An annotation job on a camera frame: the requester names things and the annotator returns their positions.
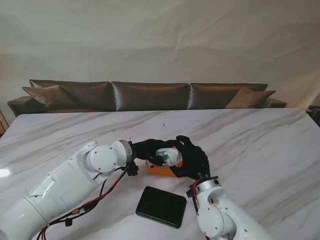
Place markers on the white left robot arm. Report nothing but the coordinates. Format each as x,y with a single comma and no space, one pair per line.
62,185

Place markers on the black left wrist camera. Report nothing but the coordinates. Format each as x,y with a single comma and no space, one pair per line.
132,170

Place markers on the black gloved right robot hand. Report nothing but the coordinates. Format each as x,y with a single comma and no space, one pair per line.
196,162

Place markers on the dark side furniture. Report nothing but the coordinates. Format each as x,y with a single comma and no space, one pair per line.
315,115

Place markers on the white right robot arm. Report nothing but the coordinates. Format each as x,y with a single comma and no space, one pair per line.
220,215

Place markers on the white green tissue pack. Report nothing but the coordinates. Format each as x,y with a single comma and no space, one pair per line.
172,156

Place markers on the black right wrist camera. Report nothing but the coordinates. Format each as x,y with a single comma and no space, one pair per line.
190,192

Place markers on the wooden side furniture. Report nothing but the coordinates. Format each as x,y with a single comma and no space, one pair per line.
2,122

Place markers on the orange plastic tissue box cover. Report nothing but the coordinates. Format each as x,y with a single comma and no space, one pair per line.
160,171

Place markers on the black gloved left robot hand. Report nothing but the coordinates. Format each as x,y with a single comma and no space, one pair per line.
143,150

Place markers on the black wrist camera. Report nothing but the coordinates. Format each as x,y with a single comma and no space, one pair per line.
132,170
190,192

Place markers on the brown leather sofa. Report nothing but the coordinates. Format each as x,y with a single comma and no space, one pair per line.
150,96

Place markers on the brown throw pillow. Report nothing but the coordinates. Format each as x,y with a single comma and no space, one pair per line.
250,98
50,96

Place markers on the black tissue box base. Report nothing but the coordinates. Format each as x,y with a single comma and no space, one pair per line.
161,207

